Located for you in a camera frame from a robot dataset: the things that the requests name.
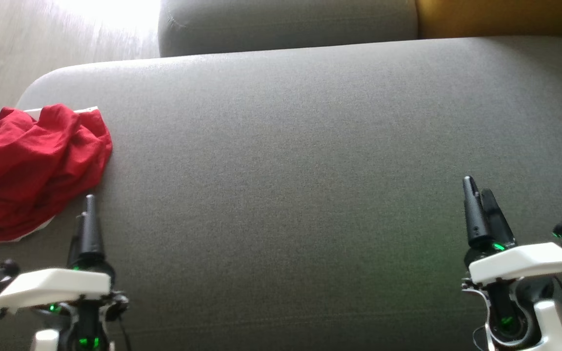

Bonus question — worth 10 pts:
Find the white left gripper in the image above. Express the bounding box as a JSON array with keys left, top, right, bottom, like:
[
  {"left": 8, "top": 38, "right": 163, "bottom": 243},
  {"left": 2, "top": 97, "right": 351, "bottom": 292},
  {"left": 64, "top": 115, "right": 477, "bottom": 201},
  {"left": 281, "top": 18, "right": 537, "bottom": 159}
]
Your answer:
[{"left": 0, "top": 195, "right": 128, "bottom": 320}]

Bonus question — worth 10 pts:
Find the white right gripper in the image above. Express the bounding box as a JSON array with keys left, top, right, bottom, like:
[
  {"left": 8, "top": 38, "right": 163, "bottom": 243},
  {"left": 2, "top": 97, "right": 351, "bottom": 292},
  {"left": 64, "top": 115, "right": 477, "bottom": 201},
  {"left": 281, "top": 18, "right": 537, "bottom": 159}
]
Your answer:
[{"left": 462, "top": 175, "right": 562, "bottom": 288}]

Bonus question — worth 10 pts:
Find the red jersey shirt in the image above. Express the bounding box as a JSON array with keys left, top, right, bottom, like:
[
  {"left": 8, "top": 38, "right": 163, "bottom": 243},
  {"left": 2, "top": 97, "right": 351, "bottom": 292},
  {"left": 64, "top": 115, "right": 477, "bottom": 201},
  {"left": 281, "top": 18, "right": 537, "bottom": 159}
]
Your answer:
[{"left": 0, "top": 103, "right": 113, "bottom": 205}]

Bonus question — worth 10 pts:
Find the large yellow sofa back cushion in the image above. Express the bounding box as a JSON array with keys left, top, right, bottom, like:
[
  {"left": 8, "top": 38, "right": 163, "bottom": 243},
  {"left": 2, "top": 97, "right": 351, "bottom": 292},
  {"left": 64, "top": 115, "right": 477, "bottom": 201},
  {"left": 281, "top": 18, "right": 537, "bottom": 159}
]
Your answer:
[{"left": 417, "top": 0, "right": 562, "bottom": 39}]

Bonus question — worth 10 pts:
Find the large grey sofa ottoman seat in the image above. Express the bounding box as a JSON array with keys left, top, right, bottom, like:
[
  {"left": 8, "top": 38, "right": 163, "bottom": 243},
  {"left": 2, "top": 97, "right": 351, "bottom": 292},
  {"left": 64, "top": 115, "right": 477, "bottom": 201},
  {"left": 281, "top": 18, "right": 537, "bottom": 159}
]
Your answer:
[{"left": 0, "top": 37, "right": 562, "bottom": 351}]

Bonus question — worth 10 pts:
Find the grey back cushion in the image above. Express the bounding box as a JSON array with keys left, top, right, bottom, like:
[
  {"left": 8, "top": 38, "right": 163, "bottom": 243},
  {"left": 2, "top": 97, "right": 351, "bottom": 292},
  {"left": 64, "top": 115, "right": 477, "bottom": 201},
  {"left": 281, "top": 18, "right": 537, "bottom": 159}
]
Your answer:
[{"left": 158, "top": 0, "right": 418, "bottom": 58}]

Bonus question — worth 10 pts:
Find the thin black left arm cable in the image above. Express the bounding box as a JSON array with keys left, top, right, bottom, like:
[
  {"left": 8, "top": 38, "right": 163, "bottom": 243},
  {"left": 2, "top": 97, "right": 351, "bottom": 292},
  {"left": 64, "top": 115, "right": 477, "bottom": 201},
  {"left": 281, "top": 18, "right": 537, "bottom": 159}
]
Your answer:
[{"left": 118, "top": 314, "right": 133, "bottom": 351}]

